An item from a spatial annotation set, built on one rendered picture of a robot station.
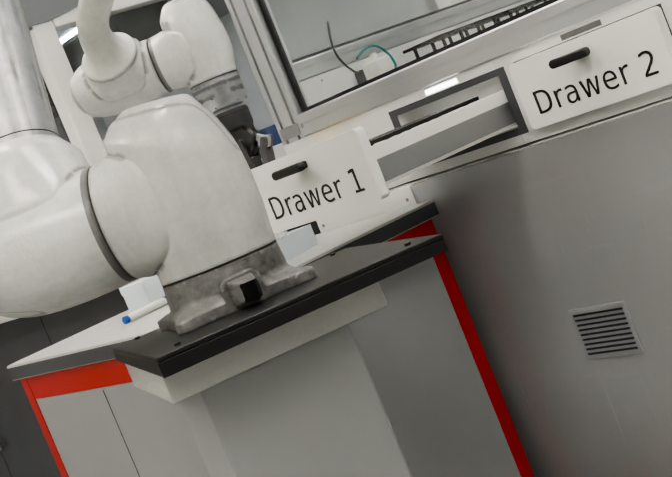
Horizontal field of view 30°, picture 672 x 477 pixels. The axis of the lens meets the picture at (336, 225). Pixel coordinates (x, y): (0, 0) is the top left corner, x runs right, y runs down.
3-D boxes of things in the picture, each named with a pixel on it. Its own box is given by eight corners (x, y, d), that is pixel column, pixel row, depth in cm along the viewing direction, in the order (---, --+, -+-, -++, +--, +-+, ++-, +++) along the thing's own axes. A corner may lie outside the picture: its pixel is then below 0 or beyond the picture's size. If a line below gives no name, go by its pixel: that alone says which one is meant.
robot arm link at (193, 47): (246, 68, 226) (179, 96, 228) (213, -12, 225) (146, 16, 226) (236, 68, 215) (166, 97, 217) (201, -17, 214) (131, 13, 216)
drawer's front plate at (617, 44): (681, 81, 175) (653, 7, 175) (532, 130, 198) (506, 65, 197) (687, 77, 176) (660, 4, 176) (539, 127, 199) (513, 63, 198)
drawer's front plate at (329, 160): (383, 199, 180) (354, 128, 179) (271, 234, 203) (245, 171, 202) (391, 195, 181) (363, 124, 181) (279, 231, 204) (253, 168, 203)
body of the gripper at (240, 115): (196, 122, 221) (216, 171, 222) (231, 106, 216) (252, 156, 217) (221, 113, 227) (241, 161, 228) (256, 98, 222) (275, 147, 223)
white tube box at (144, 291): (151, 307, 232) (140, 281, 232) (129, 313, 239) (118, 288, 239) (204, 282, 240) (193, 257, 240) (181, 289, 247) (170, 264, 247)
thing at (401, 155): (380, 188, 183) (365, 149, 182) (281, 220, 203) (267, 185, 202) (547, 111, 207) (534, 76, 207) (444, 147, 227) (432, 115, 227)
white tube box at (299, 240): (280, 264, 213) (271, 243, 213) (244, 276, 218) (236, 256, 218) (318, 243, 223) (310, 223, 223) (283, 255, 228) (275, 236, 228)
